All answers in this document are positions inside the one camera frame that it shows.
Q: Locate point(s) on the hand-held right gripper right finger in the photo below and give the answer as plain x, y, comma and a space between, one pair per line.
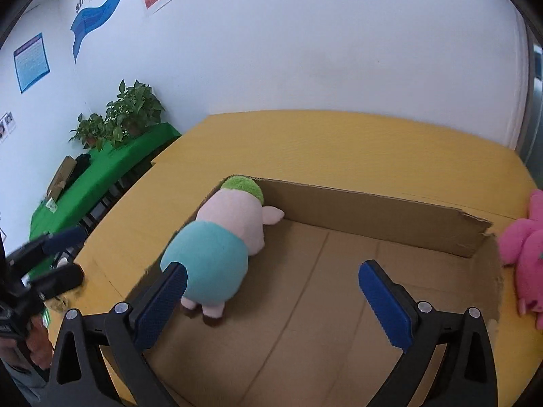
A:
384, 305

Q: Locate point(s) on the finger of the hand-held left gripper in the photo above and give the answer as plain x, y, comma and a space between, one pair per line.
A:
59, 280
63, 239

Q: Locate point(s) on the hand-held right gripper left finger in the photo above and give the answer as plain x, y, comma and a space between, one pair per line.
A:
163, 305

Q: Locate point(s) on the brown cardboard box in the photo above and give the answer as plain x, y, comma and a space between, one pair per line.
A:
318, 305

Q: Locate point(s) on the person's left hand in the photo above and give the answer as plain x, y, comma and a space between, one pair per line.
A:
39, 343

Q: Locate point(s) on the small cardboard carton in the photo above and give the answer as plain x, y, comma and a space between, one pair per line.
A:
61, 176

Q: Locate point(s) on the plush pig with teal pants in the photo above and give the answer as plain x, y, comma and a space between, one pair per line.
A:
212, 263

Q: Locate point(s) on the table with green cloth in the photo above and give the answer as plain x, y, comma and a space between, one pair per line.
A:
97, 178

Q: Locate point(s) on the black bag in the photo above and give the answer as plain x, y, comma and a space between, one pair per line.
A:
81, 165

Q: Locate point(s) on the small potted green plant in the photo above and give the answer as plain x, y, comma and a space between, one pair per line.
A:
89, 131

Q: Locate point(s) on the pink plush toy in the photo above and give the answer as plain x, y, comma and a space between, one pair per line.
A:
526, 263

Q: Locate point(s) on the large potted green plant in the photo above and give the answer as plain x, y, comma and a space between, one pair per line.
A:
133, 108

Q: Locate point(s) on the white photo wall notice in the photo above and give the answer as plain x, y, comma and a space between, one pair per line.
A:
6, 126

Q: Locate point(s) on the blue framed wall poster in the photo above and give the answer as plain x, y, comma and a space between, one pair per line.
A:
32, 62

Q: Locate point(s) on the blue ribbon wall decal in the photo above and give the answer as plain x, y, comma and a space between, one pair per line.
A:
91, 17

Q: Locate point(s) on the glass door with metal frame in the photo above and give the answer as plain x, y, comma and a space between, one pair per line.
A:
532, 101

